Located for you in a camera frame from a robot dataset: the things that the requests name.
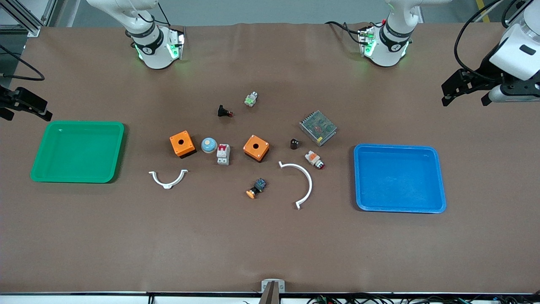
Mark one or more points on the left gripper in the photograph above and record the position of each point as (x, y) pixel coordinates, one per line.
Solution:
(484, 73)

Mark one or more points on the black cylindrical capacitor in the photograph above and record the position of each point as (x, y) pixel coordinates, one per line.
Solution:
(294, 144)

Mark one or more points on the white red circuit breaker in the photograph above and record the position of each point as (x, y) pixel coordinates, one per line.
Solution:
(223, 155)

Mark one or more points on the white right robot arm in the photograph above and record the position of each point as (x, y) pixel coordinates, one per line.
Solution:
(152, 46)

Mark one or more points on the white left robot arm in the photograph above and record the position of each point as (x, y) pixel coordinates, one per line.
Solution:
(390, 42)

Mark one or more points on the green plastic tray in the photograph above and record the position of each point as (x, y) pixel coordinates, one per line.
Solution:
(78, 152)

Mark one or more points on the blue plastic tray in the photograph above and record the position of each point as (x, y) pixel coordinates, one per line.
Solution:
(396, 181)

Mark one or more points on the metal mesh power supply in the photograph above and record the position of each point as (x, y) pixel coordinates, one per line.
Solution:
(318, 128)

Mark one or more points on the orange white red indicator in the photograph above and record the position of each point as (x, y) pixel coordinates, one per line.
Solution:
(312, 157)

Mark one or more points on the blue dome button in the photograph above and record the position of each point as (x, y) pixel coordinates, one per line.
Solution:
(209, 145)

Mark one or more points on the black red push button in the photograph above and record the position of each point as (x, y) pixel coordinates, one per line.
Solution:
(222, 111)

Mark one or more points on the green silver small connector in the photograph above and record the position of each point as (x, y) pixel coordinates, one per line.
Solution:
(250, 100)

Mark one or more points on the orange mushroom push button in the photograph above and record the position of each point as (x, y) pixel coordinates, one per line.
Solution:
(258, 185)

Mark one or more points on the brown table cover mat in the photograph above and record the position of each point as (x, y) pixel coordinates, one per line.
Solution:
(270, 245)

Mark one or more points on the aluminium frame profile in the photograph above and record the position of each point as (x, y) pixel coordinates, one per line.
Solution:
(29, 23)

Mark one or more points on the small white curved bracket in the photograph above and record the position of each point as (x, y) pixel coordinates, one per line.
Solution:
(168, 185)

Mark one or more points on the orange button enclosure box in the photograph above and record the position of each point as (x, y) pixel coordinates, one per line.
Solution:
(261, 147)
(187, 142)

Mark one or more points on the large white curved bracket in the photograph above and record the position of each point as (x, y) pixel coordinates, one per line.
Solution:
(310, 185)

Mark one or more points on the grey metal edge bracket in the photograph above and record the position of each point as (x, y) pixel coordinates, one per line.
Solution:
(265, 285)

